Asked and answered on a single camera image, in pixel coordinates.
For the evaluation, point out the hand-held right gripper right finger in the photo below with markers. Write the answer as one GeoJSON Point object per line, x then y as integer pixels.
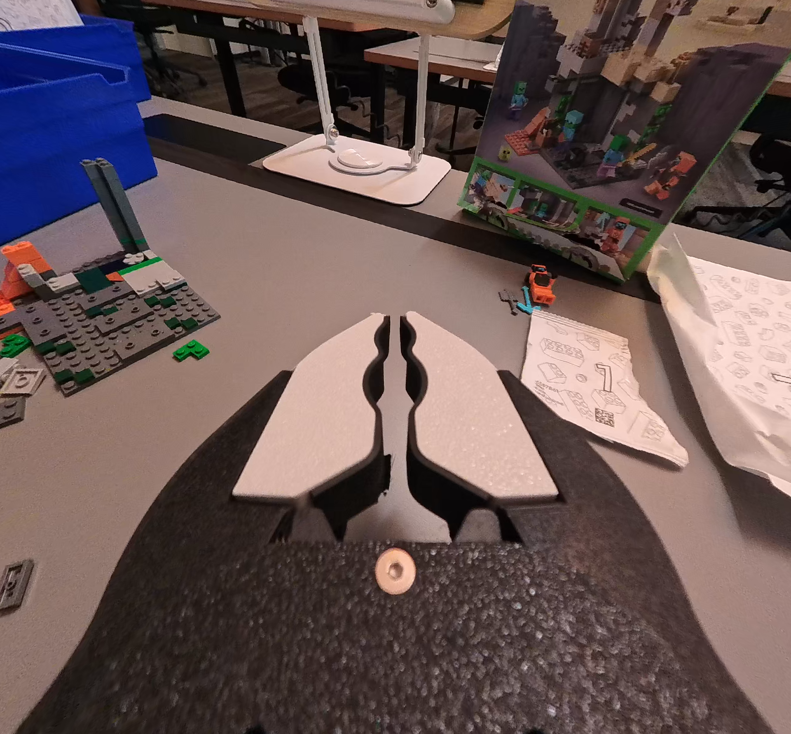
{"type": "Point", "coordinates": [476, 431]}

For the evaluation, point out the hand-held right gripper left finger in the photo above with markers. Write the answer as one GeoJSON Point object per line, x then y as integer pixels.
{"type": "Point", "coordinates": [315, 425]}

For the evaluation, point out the blue plastic storage bin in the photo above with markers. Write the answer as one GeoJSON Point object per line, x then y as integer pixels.
{"type": "Point", "coordinates": [62, 159]}
{"type": "Point", "coordinates": [117, 35]}

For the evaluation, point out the turquoise lego tool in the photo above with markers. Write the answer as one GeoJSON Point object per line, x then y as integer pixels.
{"type": "Point", "coordinates": [528, 301]}

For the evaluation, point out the orange lego minifigure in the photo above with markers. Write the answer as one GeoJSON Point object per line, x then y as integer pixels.
{"type": "Point", "coordinates": [541, 286]}

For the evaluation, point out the grey and orange lego build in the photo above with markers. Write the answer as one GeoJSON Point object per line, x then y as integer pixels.
{"type": "Point", "coordinates": [111, 320]}

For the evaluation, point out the light grey square lego tile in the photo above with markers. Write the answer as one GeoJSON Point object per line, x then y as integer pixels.
{"type": "Point", "coordinates": [18, 381]}

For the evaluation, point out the dark grey six-stud lego plate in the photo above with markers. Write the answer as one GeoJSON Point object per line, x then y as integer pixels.
{"type": "Point", "coordinates": [9, 411]}

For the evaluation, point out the small dark grey lego plate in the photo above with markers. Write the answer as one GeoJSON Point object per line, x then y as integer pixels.
{"type": "Point", "coordinates": [15, 582]}

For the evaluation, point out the lego set box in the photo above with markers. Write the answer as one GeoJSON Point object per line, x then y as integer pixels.
{"type": "Point", "coordinates": [618, 97]}

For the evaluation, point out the small printed paper bag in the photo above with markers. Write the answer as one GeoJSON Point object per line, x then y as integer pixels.
{"type": "Point", "coordinates": [587, 375]}

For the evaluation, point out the white stand base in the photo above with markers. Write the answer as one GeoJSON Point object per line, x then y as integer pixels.
{"type": "Point", "coordinates": [358, 168]}

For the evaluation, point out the large printed paper bag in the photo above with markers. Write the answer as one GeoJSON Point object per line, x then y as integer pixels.
{"type": "Point", "coordinates": [741, 344]}

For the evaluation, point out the wooden office desk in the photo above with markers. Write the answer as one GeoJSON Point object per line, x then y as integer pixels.
{"type": "Point", "coordinates": [432, 57]}
{"type": "Point", "coordinates": [204, 1]}

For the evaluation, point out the black office chair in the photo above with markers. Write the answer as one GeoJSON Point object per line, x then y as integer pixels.
{"type": "Point", "coordinates": [769, 159]}

